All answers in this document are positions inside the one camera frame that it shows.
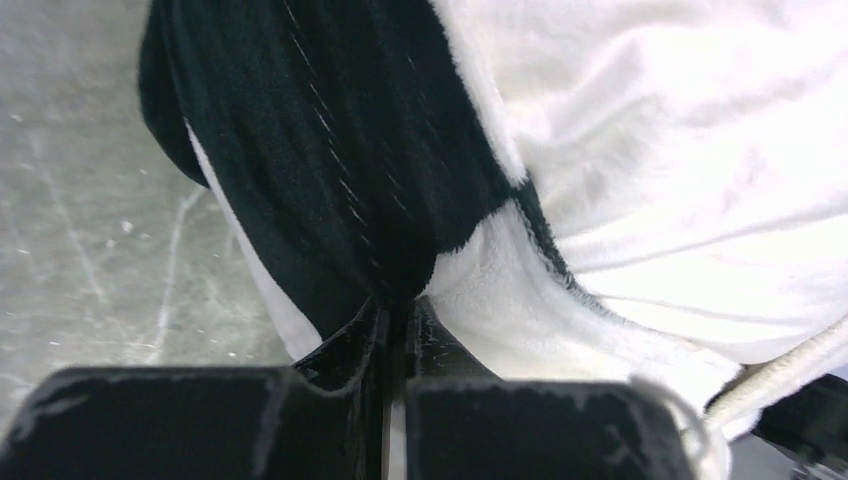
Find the white pillow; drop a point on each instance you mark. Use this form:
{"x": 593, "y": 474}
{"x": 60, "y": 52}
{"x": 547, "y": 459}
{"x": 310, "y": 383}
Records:
{"x": 689, "y": 159}

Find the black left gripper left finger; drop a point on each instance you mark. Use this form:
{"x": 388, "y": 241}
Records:
{"x": 320, "y": 418}

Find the black white checkered pillowcase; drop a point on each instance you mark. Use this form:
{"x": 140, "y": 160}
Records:
{"x": 346, "y": 154}

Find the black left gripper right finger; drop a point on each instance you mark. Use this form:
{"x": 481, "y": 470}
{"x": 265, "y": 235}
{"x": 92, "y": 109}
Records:
{"x": 463, "y": 422}

